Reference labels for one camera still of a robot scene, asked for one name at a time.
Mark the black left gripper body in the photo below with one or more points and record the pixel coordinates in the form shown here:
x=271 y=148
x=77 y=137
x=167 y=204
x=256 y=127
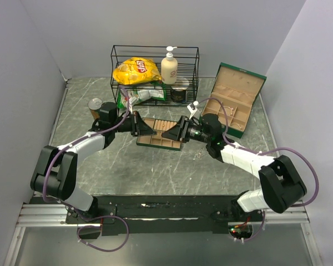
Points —
x=134 y=124

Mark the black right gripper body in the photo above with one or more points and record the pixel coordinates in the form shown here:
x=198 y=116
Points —
x=190 y=131

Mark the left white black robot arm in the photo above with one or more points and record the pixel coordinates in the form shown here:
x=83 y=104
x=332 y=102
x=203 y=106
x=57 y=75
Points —
x=55 y=174

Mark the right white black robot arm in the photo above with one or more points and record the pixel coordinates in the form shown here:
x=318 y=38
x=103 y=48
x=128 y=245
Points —
x=281 y=184

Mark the green jewelry tray insert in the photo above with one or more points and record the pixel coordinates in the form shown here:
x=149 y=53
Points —
x=157 y=141

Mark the green jewelry box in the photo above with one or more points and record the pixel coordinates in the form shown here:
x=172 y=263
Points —
x=237 y=88

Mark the green white snack bag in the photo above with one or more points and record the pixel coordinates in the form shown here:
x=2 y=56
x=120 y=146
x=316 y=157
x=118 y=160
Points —
x=138 y=94

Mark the dark tin can with lid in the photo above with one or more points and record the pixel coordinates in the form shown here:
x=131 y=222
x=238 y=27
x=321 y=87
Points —
x=178 y=90

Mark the brown food can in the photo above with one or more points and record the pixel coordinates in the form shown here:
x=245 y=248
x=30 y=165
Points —
x=94 y=106

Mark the yellow chips bag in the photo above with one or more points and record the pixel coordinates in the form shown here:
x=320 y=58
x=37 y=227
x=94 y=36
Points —
x=136 y=70

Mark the cream lotion pump bottle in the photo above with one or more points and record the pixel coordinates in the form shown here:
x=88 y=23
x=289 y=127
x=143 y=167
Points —
x=169 y=66

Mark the silver chain jewelry pile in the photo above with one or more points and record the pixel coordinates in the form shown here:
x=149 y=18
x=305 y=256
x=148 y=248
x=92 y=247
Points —
x=199 y=154

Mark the black wire shelf rack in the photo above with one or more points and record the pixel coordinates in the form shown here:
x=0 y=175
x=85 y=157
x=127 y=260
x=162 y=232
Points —
x=188 y=64

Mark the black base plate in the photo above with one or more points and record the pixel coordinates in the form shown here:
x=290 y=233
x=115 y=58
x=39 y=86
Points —
x=162 y=214

